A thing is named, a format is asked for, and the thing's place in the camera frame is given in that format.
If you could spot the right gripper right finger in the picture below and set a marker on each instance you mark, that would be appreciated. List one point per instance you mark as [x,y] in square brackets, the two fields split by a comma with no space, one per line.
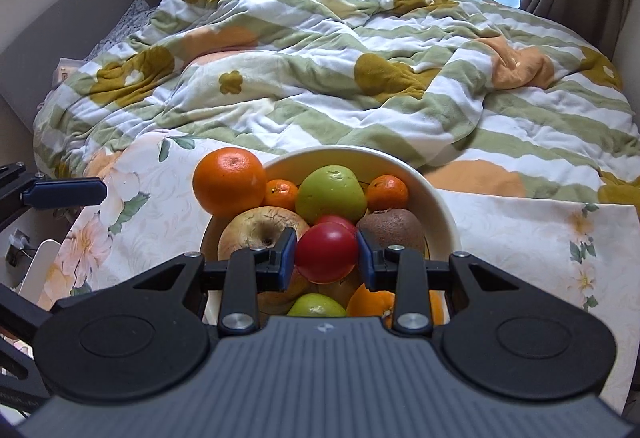
[402,271]

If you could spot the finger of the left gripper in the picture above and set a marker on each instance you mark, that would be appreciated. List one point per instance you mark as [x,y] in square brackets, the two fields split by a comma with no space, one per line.
[49,194]
[18,315]

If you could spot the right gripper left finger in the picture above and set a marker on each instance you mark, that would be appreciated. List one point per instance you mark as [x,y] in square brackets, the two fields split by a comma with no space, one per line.
[248,273]

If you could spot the brown kiwi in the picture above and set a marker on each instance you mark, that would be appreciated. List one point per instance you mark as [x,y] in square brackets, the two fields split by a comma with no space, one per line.
[395,226]

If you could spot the large orange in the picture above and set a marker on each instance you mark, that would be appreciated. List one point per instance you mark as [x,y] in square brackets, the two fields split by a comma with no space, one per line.
[229,181]
[365,303]

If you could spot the wrinkled red-yellow apple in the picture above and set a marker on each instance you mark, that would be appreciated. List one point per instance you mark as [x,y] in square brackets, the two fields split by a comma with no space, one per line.
[258,228]

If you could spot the small mandarin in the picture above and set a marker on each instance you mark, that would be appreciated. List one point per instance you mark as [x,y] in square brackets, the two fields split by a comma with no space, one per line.
[281,193]
[387,192]

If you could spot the small green apple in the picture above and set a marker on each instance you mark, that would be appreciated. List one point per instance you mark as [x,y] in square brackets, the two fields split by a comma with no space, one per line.
[316,305]

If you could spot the small red tomato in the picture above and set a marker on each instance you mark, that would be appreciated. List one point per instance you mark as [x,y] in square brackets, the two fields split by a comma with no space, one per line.
[337,220]

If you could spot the floral white tablecloth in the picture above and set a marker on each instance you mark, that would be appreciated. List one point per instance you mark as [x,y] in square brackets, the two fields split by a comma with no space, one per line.
[585,253]

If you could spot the grey headboard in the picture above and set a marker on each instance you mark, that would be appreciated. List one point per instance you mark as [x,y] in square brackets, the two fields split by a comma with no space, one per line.
[69,28]

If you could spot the striped floral duvet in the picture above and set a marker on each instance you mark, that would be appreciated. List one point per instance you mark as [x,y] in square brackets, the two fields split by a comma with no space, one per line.
[478,96]

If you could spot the patterned pillow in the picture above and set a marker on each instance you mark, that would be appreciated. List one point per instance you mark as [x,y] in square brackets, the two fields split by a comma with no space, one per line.
[136,16]

